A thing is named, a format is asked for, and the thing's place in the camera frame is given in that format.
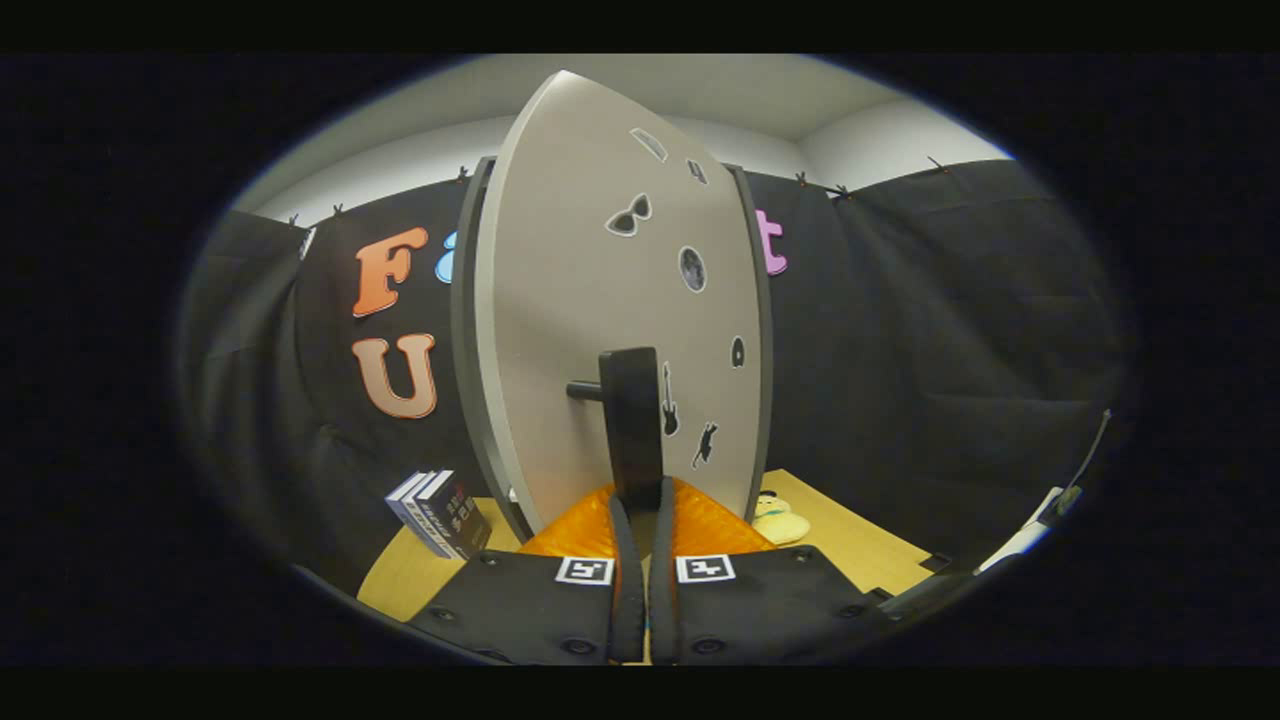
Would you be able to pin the white cabinet door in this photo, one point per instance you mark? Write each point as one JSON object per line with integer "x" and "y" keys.
{"x": 570, "y": 260}

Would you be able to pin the cream plush toy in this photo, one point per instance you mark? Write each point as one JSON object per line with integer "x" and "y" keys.
{"x": 778, "y": 522}

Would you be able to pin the grey cabinet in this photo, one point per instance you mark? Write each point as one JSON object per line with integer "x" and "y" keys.
{"x": 462, "y": 330}

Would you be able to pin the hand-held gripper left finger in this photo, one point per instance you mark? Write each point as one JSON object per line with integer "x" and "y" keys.
{"x": 628, "y": 600}

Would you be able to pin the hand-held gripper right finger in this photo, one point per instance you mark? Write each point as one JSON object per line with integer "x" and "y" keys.
{"x": 663, "y": 600}

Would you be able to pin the white side desk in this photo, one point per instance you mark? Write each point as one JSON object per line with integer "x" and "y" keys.
{"x": 1015, "y": 540}

